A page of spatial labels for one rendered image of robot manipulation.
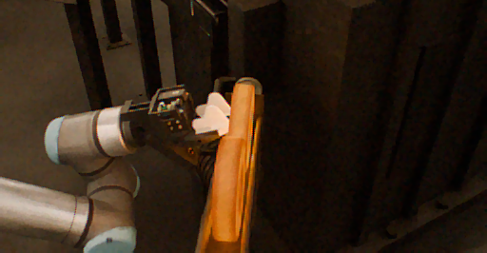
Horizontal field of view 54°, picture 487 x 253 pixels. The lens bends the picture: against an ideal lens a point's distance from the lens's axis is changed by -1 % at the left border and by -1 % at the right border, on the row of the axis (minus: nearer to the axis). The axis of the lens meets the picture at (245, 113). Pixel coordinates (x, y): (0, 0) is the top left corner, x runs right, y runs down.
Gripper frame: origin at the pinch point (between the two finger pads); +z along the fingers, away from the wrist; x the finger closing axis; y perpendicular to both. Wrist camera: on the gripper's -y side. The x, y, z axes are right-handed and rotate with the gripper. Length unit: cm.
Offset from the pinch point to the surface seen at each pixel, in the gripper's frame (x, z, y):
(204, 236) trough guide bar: -23.4, -3.4, -1.2
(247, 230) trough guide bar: -21.7, 2.4, -2.9
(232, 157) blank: -16.6, 2.6, 6.8
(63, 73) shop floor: 110, -111, -42
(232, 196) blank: -21.4, 2.3, 4.1
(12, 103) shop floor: 87, -124, -39
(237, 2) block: 29.8, -1.4, 8.3
